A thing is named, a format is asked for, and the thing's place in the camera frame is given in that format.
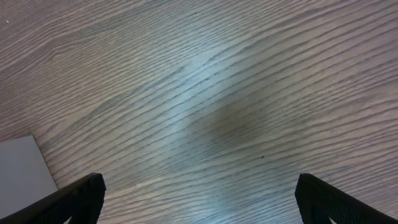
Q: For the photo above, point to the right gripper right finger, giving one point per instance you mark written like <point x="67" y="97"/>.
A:
<point x="319" y="202"/>

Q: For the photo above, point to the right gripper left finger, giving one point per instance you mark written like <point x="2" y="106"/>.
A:
<point x="78" y="203"/>

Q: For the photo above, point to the white cardboard box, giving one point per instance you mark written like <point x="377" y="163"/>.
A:
<point x="25" y="176"/>

